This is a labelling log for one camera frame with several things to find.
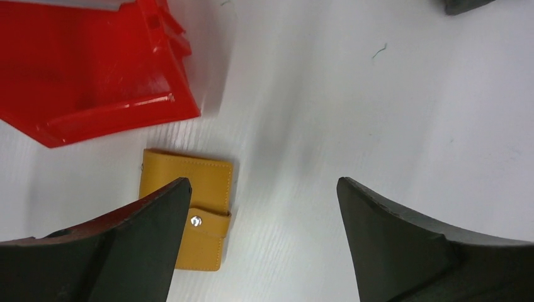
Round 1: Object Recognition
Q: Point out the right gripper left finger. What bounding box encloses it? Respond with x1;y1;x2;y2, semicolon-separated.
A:
1;178;191;301

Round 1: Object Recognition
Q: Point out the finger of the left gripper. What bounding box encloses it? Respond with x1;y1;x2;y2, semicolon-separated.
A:
443;0;495;16

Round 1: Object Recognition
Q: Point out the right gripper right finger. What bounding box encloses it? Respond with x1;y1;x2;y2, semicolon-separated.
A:
336;177;533;301

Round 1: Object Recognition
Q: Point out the yellow leather card holder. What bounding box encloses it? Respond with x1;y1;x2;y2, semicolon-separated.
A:
139;149;233;271

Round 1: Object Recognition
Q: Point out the red plastic bin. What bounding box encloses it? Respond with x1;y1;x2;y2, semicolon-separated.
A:
1;1;201;148

